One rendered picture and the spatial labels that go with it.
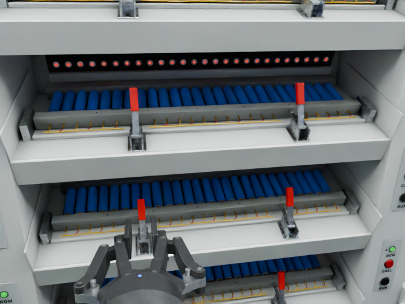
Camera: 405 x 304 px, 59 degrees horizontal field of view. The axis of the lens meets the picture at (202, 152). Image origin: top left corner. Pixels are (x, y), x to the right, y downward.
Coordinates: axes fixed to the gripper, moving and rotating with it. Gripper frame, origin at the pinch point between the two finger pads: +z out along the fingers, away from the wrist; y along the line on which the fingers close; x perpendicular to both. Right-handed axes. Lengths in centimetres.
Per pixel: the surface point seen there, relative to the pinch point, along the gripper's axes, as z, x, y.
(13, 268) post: 10.1, -7.5, -20.5
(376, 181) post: 10.0, 1.9, 42.6
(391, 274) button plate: 12, -18, 49
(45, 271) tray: 10.5, -8.8, -16.0
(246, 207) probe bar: 15.8, -2.8, 19.6
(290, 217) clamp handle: 11.4, -4.0, 26.6
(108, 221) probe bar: 16.0, -3.1, -5.9
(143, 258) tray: 10.4, -8.3, -0.2
